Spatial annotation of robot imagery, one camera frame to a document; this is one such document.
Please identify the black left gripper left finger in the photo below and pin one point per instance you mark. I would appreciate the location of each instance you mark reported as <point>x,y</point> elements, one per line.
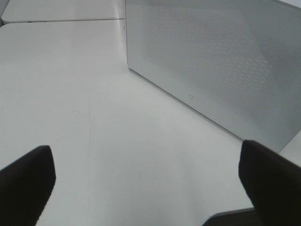
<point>26,186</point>

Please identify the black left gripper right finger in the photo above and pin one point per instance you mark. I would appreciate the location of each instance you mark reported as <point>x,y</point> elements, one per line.
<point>272,183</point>

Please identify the white microwave door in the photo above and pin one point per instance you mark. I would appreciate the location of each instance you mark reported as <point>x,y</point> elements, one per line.
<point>238,62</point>

